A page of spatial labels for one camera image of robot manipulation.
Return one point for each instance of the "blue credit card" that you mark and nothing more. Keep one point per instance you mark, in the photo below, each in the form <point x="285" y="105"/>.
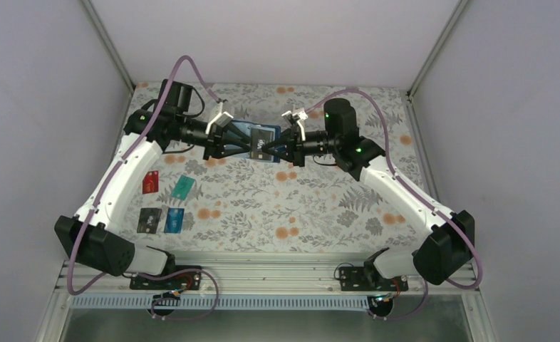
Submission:
<point x="174" y="220"/>

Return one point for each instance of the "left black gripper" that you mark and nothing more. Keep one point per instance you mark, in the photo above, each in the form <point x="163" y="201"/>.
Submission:
<point x="214" y="141"/>

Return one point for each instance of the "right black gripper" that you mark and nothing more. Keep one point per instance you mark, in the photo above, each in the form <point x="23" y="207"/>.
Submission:
<point x="294" y="144"/>

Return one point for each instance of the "black credit card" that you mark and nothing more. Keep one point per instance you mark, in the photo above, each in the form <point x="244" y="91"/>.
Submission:
<point x="148" y="220"/>

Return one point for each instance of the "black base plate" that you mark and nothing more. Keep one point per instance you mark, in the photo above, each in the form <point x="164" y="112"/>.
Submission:
<point x="360" y="279"/>
<point x="189" y="279"/>

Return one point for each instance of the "slotted cable duct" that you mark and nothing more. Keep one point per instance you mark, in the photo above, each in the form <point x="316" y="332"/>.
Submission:
<point x="224" y="302"/>

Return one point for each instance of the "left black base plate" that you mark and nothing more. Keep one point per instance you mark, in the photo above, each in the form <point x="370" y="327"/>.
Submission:
<point x="189" y="279"/>

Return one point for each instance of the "blue leather card holder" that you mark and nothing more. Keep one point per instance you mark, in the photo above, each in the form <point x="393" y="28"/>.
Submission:
<point x="246" y="126"/>

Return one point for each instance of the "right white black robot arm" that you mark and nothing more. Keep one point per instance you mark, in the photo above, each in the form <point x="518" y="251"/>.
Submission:
<point x="443" y="238"/>

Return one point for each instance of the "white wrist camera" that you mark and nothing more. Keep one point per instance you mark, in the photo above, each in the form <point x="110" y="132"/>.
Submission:
<point x="297" y="117"/>
<point x="220" y="115"/>

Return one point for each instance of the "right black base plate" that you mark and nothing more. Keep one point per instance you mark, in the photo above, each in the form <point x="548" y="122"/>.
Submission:
<point x="360" y="279"/>

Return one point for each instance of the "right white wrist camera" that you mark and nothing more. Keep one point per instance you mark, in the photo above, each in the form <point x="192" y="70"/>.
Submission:
<point x="297" y="117"/>

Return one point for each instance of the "aluminium rail frame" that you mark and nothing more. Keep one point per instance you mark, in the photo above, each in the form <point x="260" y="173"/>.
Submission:
<point x="267" y="273"/>

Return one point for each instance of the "red credit card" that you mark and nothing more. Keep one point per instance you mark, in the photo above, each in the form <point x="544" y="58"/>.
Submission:
<point x="150" y="182"/>

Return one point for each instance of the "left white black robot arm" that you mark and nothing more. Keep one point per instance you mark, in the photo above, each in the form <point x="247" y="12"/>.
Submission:
<point x="91" y="236"/>

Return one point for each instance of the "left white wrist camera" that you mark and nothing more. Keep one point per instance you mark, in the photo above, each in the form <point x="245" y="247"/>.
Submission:
<point x="220" y="115"/>

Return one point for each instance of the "teal green credit card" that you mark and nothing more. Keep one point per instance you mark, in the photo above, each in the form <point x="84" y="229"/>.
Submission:
<point x="182" y="188"/>

